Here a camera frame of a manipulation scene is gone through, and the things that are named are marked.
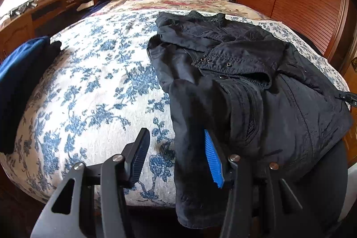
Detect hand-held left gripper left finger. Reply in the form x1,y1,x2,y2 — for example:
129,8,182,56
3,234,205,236
30,128,151,238

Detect pink floral quilt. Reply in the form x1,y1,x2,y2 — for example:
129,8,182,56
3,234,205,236
92,0,268,21

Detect blue floral blanket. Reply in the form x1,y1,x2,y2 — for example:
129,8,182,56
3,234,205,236
0,8,350,206

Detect black metal tool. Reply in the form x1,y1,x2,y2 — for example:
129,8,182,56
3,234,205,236
10,0,38,17

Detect white paper sheet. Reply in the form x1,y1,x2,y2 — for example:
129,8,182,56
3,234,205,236
77,1,94,12

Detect dark cloth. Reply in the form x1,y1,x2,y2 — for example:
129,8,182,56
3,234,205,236
290,140,349,238

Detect folded blue clothes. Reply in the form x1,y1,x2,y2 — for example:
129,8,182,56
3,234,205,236
0,36,62,155

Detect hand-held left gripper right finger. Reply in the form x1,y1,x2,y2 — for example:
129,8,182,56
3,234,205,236
203,129,313,238

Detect wooden desk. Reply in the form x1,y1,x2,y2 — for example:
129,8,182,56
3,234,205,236
0,0,92,60

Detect black jacket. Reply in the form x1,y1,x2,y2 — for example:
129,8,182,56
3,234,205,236
147,11,353,229

